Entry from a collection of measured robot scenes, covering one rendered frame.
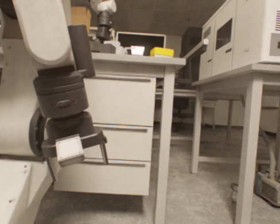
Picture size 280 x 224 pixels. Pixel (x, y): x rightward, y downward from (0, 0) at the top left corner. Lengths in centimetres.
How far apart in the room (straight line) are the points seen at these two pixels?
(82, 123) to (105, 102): 56
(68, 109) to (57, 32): 13
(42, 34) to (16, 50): 26
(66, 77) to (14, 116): 22
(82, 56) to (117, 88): 57
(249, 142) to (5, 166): 103
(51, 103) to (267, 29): 104
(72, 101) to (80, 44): 11
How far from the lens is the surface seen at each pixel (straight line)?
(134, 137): 92
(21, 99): 52
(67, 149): 34
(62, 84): 32
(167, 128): 92
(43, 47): 31
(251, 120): 108
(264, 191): 173
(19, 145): 50
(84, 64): 35
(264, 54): 110
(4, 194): 52
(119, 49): 107
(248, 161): 111
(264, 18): 116
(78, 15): 346
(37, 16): 32
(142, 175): 98
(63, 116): 33
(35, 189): 52
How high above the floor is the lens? 68
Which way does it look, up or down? 2 degrees down
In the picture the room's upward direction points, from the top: 3 degrees clockwise
